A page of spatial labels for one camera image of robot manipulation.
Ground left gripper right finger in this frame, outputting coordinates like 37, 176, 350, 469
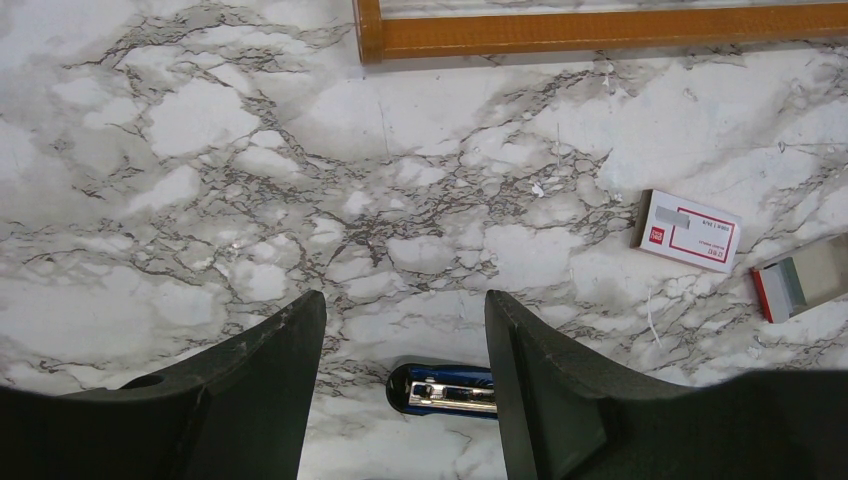
485, 290, 847, 479

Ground blue stapler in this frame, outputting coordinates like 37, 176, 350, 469
385, 363, 497, 420

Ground orange wooden shelf rack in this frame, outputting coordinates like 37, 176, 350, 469
353, 1, 847, 65

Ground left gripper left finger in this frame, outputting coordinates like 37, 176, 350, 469
1, 291, 327, 479

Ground grey staples tray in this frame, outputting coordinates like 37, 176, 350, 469
751, 233, 847, 323

